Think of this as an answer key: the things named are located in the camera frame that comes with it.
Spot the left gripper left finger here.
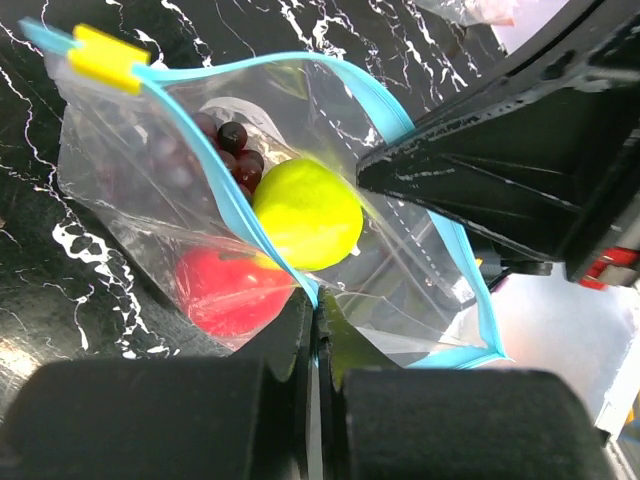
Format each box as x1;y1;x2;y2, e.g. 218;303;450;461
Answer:
1;291;313;479

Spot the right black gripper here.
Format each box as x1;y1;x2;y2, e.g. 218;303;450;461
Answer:
357;1;639;290

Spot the red apple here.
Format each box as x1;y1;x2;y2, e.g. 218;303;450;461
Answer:
175;247;294;339

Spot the green pear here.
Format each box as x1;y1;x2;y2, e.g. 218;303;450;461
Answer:
252;157;364;271

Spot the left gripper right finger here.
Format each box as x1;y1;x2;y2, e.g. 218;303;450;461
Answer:
316;290;614;479

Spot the clear zip top bag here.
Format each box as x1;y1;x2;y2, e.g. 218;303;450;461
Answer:
20;19;506;368

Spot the red grape bunch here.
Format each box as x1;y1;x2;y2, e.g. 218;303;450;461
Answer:
84;111;265;219

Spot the crumpled clear plastic bag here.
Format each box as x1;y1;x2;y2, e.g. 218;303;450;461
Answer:
414;0;571;31

